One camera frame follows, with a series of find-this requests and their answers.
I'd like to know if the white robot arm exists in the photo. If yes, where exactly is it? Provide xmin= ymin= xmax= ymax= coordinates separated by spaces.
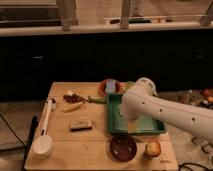
xmin=119 ymin=77 xmax=213 ymax=144

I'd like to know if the green cup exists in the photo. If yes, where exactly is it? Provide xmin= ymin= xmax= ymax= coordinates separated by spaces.
xmin=124 ymin=81 xmax=135 ymax=91

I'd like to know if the white paper cup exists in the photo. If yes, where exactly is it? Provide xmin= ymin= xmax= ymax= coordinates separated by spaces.
xmin=33 ymin=135 xmax=53 ymax=156

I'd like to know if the blue sponge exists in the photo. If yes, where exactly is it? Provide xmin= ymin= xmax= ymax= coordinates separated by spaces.
xmin=105 ymin=80 xmax=116 ymax=94

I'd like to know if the brown grape bunch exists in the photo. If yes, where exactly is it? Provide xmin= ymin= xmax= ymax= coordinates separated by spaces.
xmin=63 ymin=94 xmax=84 ymax=103

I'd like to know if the white garlic bulb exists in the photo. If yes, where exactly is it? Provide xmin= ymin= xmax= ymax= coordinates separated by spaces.
xmin=65 ymin=90 xmax=74 ymax=96

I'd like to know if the green plastic tray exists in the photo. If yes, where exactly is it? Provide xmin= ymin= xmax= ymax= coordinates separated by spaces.
xmin=106 ymin=94 xmax=167 ymax=135

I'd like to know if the yellow banana piece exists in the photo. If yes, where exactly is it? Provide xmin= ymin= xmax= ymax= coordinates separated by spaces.
xmin=61 ymin=102 xmax=83 ymax=113

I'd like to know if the dark brown bowl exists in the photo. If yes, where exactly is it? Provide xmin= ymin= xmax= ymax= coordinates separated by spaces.
xmin=109 ymin=134 xmax=137 ymax=162

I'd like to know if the red yellow apple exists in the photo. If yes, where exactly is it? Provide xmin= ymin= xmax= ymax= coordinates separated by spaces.
xmin=144 ymin=140 xmax=161 ymax=158

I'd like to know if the black cable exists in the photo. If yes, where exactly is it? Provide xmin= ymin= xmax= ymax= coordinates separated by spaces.
xmin=178 ymin=162 xmax=213 ymax=171

